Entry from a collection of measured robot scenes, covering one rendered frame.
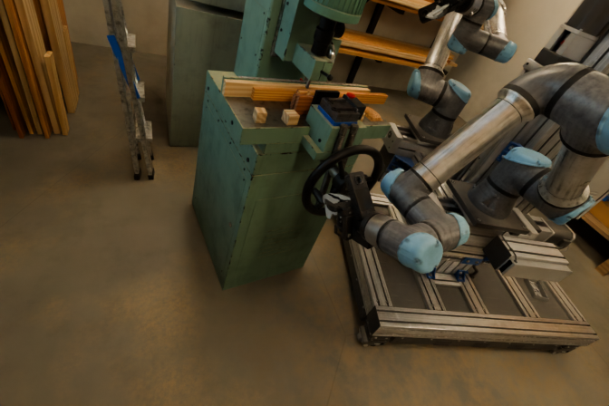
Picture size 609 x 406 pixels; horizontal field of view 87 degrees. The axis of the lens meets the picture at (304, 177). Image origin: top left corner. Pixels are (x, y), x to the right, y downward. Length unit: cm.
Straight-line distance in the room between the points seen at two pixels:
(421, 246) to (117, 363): 119
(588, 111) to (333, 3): 64
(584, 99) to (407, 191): 37
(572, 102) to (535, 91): 7
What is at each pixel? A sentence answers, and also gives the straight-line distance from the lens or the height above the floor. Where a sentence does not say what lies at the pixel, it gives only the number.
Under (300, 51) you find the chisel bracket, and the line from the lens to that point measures 115.
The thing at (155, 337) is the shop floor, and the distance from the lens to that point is 152.
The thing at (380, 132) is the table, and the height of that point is 87.
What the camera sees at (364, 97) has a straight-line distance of 134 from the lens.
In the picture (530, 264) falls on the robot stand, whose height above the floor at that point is 73.
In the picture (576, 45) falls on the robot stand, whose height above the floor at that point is 134.
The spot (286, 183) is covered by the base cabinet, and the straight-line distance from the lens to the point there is 117.
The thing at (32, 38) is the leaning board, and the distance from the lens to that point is 216.
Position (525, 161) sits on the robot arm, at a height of 103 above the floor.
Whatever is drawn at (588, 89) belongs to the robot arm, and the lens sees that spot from 84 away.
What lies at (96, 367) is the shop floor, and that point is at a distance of 151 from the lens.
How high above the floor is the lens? 139
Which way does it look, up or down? 37 degrees down
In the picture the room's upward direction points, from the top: 21 degrees clockwise
